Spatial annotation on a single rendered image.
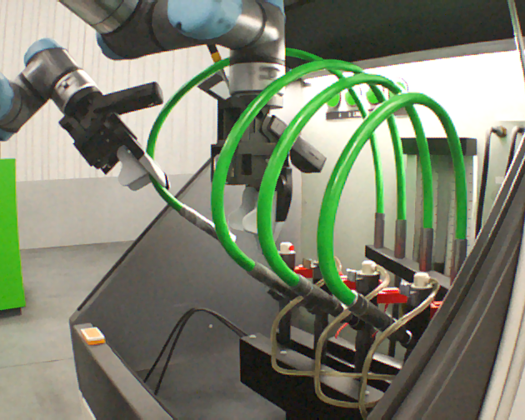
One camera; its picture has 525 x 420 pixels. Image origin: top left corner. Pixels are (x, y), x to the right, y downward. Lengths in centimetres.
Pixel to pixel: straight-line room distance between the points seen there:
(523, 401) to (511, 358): 4
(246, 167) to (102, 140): 24
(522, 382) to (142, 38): 57
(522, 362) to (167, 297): 70
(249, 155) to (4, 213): 336
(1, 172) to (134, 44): 327
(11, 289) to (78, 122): 326
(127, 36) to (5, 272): 343
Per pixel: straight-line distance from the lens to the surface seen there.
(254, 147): 59
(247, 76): 61
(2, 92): 68
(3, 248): 389
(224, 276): 100
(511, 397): 46
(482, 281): 42
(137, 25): 60
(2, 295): 396
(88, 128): 74
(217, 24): 53
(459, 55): 78
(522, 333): 46
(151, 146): 71
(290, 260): 67
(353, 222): 97
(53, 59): 82
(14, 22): 735
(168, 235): 92
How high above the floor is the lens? 125
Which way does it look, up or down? 6 degrees down
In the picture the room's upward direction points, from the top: straight up
